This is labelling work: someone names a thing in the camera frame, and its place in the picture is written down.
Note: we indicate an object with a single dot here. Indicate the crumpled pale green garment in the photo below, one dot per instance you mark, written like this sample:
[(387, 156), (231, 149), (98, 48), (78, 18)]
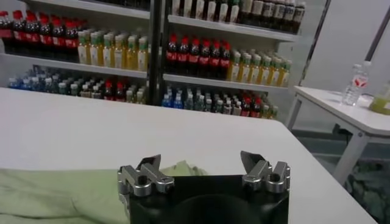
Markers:
[(376, 198)]

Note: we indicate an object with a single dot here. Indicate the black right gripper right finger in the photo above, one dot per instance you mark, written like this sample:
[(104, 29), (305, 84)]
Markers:
[(262, 173)]

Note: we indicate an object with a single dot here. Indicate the blue drink bottle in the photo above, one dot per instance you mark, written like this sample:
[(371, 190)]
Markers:
[(13, 83), (178, 102), (25, 84), (167, 101)]

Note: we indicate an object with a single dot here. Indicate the red-cap cola bottle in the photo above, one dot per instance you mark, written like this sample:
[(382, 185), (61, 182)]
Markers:
[(45, 39), (194, 58), (245, 108), (225, 63), (256, 109), (31, 36), (183, 57), (4, 33), (18, 35), (214, 61), (120, 92), (58, 40), (70, 42), (108, 91), (204, 60), (172, 56)]

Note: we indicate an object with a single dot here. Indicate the light green polo shirt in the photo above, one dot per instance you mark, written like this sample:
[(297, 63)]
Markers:
[(45, 194)]

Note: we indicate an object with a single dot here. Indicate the white-label dark drink bottle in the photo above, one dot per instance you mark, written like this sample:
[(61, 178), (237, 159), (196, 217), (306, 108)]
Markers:
[(218, 106), (209, 105)]

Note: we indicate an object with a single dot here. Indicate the beige-label dark drink bottle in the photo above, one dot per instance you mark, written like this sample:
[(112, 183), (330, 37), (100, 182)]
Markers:
[(96, 93), (288, 15), (257, 11), (268, 12), (278, 14), (246, 10), (85, 92), (299, 16)]

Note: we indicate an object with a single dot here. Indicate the green-cap dark tea bottle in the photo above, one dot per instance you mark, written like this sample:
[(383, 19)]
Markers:
[(187, 7), (200, 8), (213, 9), (223, 10), (234, 11)]

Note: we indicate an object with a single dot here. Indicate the white side table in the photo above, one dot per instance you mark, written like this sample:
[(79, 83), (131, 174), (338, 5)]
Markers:
[(341, 109)]

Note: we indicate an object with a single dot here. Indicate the yellow-green drink container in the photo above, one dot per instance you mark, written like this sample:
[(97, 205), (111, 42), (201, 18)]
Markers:
[(381, 103)]

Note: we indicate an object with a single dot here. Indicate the clear green water bottle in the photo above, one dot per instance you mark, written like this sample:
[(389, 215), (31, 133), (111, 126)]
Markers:
[(199, 103), (47, 86), (35, 84), (189, 103)]

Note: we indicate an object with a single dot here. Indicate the white-cap dark drink bottle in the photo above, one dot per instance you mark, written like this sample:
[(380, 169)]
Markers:
[(74, 90), (237, 109), (228, 108), (62, 89)]

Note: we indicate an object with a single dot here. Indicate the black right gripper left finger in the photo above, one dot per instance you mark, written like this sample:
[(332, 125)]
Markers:
[(143, 179)]

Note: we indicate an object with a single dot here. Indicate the clear red-label water bottle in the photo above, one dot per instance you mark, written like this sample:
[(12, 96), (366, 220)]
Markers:
[(366, 73), (352, 88)]

